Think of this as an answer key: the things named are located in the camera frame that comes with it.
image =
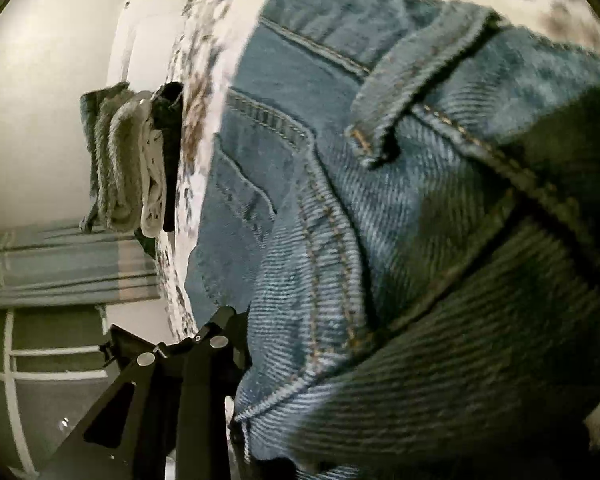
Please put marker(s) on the folded black pants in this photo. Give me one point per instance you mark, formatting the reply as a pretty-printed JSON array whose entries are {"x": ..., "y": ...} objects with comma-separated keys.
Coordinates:
[{"x": 170, "y": 160}]

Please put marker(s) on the folded beige pants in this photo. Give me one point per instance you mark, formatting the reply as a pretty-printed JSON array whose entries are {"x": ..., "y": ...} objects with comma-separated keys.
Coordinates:
[{"x": 152, "y": 185}]

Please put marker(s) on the green white-lined cloth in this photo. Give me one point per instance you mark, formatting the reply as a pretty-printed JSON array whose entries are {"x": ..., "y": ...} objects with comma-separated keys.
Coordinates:
[{"x": 55, "y": 330}]

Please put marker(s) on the green striped curtain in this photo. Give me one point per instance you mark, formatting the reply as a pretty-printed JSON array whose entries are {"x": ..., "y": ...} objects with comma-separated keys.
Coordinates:
[{"x": 55, "y": 265}]

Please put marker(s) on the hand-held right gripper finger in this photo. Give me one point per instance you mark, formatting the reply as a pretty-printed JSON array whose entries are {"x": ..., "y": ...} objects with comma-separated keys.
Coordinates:
[{"x": 200, "y": 385}]

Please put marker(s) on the floral blanket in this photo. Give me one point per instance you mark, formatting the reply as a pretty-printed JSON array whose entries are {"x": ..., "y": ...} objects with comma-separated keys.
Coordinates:
[{"x": 200, "y": 60}]

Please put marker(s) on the blue denim pants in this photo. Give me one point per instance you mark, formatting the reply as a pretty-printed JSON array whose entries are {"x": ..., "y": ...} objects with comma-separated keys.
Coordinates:
[{"x": 380, "y": 210}]

